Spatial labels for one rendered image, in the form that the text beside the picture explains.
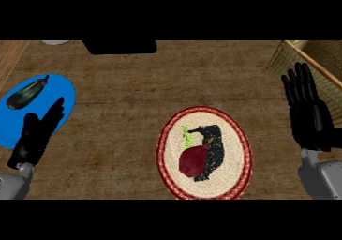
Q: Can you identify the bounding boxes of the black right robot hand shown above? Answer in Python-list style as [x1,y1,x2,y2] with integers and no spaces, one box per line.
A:
[280,62,342,152]

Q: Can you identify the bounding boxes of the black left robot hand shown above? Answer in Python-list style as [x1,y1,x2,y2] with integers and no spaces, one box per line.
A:
[6,97,65,171]

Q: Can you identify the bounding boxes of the oval woven placemat red rim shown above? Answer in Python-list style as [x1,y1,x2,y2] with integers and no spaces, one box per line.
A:
[155,105,255,201]

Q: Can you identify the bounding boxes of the blue oval plate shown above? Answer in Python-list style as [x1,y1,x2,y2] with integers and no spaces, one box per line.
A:
[0,73,78,149]

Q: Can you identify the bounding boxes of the dark green eggplant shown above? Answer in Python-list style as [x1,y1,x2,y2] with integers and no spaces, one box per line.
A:
[6,74,50,111]

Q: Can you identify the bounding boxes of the pale grey object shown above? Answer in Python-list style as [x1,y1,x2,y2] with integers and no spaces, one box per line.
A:
[40,40,71,46]

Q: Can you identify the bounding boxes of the black appliance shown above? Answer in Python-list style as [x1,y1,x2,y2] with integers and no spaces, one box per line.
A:
[80,40,158,56]

